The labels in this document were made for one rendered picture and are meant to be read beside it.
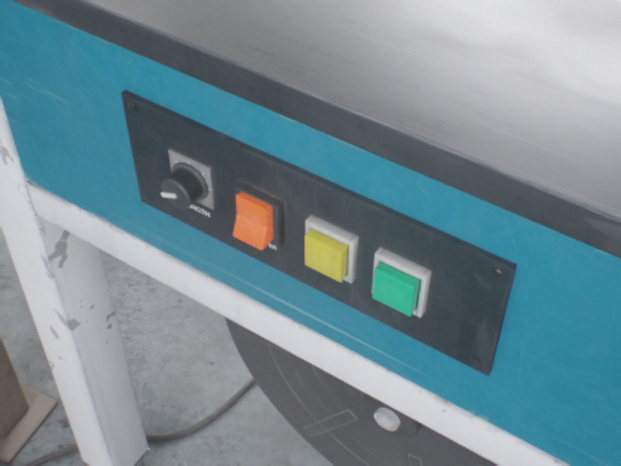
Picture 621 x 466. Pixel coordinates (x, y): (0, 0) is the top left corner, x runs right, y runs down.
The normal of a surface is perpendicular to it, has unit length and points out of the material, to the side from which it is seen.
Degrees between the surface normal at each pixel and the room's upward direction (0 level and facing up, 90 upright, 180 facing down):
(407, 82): 0
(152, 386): 0
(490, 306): 90
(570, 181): 0
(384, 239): 90
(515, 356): 90
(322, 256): 90
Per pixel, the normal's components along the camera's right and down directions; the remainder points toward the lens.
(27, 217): -0.55, 0.60
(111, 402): 0.84, 0.40
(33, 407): 0.00, -0.70
